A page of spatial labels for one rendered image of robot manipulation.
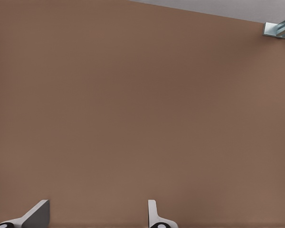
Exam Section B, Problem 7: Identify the silver frame post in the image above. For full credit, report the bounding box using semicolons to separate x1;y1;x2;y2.
262;14;285;40

